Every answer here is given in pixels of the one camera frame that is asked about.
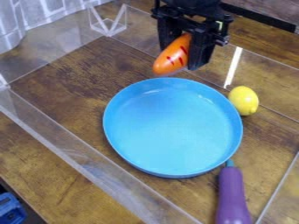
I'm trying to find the yellow toy lemon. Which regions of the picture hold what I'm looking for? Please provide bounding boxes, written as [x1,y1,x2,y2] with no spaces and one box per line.
[228,86,258,116]

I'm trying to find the purple toy eggplant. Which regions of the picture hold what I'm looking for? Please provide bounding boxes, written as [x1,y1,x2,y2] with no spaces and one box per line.
[216,159,252,224]

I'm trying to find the clear acrylic enclosure wall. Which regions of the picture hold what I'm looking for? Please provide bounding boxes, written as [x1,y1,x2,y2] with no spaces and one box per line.
[0,0,299,224]

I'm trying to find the white gridded curtain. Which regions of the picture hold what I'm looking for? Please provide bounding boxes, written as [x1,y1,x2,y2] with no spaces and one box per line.
[0,0,111,54]

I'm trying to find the blue round plate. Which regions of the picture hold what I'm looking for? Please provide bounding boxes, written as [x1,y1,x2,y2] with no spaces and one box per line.
[102,78,242,179]

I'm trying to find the orange toy carrot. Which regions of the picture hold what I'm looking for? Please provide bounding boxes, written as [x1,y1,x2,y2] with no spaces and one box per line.
[152,33,192,76]

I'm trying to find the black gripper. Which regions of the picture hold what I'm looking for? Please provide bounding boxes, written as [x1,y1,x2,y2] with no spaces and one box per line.
[150,0,233,71]

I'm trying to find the dark baseboard strip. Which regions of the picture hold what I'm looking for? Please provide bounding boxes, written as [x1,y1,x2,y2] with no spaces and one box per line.
[221,0,299,34]

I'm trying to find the blue object at corner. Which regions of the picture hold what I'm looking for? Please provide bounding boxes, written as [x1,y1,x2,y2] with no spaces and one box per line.
[0,192,26,224]

